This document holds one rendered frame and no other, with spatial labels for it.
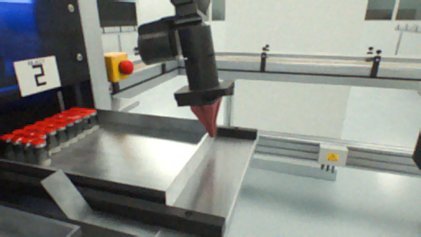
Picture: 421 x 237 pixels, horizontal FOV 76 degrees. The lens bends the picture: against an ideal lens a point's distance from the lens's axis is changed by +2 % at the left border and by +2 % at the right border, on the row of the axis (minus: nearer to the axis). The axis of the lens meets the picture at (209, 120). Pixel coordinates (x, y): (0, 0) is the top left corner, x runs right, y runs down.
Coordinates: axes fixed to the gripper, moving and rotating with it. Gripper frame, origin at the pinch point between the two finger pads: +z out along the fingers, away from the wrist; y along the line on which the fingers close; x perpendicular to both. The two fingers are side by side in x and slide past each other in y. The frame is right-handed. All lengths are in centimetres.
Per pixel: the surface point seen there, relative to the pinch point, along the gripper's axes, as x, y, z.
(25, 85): 9.4, 30.2, -14.5
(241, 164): 4.5, -6.0, 4.5
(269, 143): -84, -1, 42
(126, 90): -36, 42, -3
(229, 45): -144, 27, -6
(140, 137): -0.1, 16.4, 0.6
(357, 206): -114, -48, 102
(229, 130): -6.2, -1.7, 2.3
